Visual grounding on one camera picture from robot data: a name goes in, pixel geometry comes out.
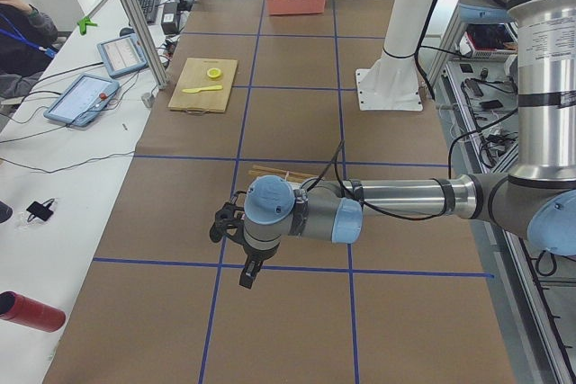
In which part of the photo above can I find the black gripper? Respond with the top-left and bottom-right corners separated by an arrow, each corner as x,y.
239,243 -> 280,289

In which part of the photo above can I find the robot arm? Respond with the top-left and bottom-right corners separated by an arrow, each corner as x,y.
236,0 -> 575,287

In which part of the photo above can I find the wooden chopstick inner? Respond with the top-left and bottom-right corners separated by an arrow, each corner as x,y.
248,170 -> 297,182

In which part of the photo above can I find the wooden chopstick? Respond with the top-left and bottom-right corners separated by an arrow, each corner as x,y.
248,170 -> 297,182
250,165 -> 313,177

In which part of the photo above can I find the wooden chopstick outer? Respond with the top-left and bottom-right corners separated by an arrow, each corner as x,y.
250,165 -> 313,177

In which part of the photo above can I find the yellow plastic knife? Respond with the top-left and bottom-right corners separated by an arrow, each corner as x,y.
181,85 -> 223,94

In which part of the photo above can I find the bamboo cutting board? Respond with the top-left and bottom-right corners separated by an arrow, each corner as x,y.
167,58 -> 238,113

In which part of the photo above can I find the yellow lemon slice toy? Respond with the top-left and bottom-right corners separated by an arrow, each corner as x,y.
206,67 -> 222,79

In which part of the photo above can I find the blue teach pendant near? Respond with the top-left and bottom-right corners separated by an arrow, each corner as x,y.
44,74 -> 120,127

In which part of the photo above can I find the blue teach pendant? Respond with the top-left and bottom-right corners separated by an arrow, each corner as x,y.
44,74 -> 120,127
97,34 -> 148,78

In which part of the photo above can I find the red cylindrical bottle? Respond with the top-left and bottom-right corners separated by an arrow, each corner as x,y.
1,291 -> 66,333

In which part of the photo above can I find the blue teach pendant far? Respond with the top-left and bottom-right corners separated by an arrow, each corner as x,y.
97,34 -> 148,78

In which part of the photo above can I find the black power adapter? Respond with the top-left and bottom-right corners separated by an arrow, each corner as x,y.
160,2 -> 180,35

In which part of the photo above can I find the green plastic clamp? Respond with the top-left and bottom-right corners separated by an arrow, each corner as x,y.
77,16 -> 98,35

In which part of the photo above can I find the seated person dark jacket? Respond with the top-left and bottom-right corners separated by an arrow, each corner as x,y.
1,0 -> 58,98

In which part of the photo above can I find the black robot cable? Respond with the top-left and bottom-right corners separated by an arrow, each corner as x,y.
310,138 -> 451,221

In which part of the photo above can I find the small black device with cable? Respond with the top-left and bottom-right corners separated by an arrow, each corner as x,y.
26,199 -> 55,222

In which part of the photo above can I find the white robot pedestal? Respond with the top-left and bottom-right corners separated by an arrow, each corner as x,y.
355,0 -> 437,112

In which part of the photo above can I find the aluminium frame post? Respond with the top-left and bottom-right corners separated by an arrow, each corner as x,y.
120,0 -> 168,90

